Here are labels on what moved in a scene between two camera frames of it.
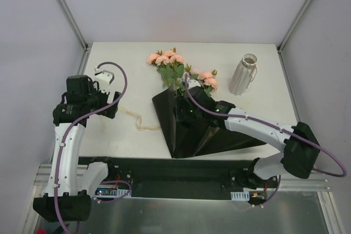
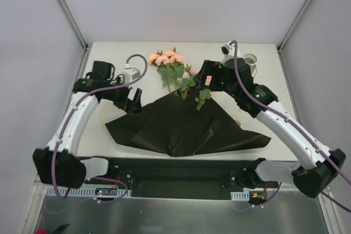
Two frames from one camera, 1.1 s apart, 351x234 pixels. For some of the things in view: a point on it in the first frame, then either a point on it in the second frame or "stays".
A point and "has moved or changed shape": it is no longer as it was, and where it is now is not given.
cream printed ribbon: [139, 120] has moved or changed shape
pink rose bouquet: [170, 66] stays
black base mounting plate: [185, 178] stays
